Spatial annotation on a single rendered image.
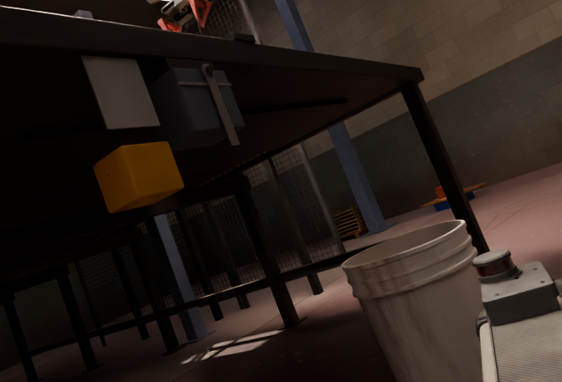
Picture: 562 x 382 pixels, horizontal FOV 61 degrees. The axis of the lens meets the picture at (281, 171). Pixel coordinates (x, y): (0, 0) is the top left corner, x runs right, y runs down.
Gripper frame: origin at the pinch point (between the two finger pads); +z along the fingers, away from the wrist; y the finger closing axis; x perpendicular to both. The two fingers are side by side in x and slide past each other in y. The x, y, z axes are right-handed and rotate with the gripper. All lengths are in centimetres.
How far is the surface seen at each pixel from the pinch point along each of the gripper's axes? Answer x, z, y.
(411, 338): -16, 84, -28
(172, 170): 33, 49, -20
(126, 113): 38, 39, -17
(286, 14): -364, -260, 160
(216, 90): 20.1, 32.5, -21.3
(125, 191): 40, 52, -18
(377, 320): -17, 80, -22
